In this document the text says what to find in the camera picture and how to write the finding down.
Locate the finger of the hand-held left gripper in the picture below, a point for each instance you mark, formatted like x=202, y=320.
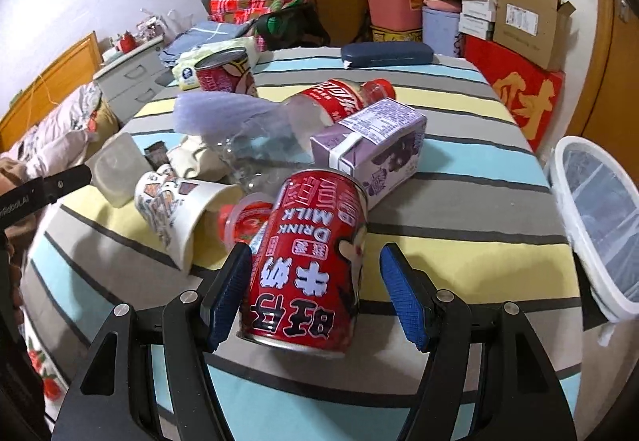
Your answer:
x=67, y=184

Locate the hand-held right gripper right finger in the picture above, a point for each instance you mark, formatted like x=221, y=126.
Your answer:
x=404, y=301

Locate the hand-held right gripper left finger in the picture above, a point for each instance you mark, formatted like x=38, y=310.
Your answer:
x=227, y=291

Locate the white square plastic lid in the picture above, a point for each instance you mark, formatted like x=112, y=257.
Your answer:
x=117, y=166

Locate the large red milk can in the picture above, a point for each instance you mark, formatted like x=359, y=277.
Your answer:
x=304, y=271

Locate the printed paper cup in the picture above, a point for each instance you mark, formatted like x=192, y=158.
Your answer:
x=169, y=206

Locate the purple drink carton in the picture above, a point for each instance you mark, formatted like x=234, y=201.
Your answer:
x=369, y=146

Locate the clear red label plastic bottle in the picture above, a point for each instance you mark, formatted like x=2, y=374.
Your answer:
x=329, y=101

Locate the white trash bin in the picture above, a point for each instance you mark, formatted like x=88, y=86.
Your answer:
x=599, y=201

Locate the pink floral quilt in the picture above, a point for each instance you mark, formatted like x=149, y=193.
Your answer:
x=60, y=126

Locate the red jelly cup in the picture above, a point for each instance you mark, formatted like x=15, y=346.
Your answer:
x=244, y=221

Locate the small dark packet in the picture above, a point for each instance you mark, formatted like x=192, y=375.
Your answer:
x=155, y=154

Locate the wooden headboard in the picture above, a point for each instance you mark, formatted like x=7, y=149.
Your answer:
x=55, y=76

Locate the white nightstand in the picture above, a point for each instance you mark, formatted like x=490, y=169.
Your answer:
x=130, y=76

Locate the beige crumpled paper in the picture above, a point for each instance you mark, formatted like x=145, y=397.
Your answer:
x=194, y=161

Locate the small red ornament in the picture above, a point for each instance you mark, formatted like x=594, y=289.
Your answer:
x=125, y=42

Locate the purple foam wrap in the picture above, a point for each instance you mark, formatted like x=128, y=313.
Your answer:
x=214, y=114

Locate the red flower print cloth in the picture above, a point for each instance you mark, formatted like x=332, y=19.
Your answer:
x=42, y=371

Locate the small red milk can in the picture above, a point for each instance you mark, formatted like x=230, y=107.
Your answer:
x=224, y=74

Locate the pale green tissue pack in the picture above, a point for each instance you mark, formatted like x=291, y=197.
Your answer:
x=219, y=46

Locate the blue folded cloth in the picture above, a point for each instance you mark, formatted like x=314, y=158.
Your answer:
x=209, y=29

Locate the red gift box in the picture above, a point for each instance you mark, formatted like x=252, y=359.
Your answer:
x=524, y=96

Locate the red plaid cloth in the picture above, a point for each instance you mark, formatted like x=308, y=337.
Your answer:
x=234, y=9

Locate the blue glasses case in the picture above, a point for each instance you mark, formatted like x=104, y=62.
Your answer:
x=384, y=54

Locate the yellow patterned box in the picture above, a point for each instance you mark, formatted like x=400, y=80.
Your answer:
x=397, y=34

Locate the black bag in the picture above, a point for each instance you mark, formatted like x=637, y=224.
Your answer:
x=299, y=29

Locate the lilac round box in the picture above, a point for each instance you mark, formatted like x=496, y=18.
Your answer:
x=439, y=29

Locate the white carton box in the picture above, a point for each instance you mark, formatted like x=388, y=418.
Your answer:
x=479, y=5
x=475, y=27

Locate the open cardboard box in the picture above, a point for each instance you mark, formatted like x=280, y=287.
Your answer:
x=524, y=31

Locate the pink plastic storage bin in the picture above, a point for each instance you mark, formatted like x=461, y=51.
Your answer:
x=392, y=4

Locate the wooden door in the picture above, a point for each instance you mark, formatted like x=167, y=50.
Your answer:
x=614, y=46

